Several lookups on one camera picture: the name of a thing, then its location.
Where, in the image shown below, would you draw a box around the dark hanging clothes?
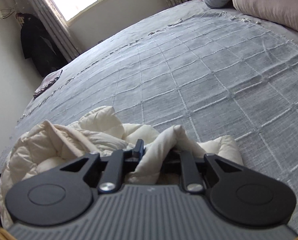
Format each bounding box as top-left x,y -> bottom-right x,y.
16,12 -> 67,77

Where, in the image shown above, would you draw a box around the left grey curtain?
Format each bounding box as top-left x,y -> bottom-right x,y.
13,0 -> 82,62

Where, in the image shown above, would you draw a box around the white quilted down coat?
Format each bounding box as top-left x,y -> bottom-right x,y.
0,106 -> 243,228

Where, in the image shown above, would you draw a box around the grey checked bedspread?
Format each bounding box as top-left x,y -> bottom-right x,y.
0,0 -> 298,232

